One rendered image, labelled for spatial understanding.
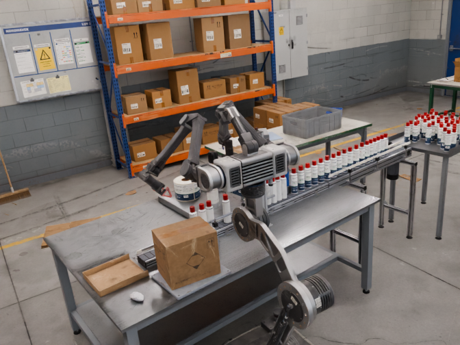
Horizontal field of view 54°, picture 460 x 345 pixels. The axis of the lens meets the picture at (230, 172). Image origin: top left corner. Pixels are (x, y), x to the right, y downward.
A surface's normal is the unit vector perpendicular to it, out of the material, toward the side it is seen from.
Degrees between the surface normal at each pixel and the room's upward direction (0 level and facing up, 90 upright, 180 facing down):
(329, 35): 90
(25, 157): 90
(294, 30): 90
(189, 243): 90
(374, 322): 0
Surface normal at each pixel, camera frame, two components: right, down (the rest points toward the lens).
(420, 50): -0.84, 0.25
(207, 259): 0.46, 0.28
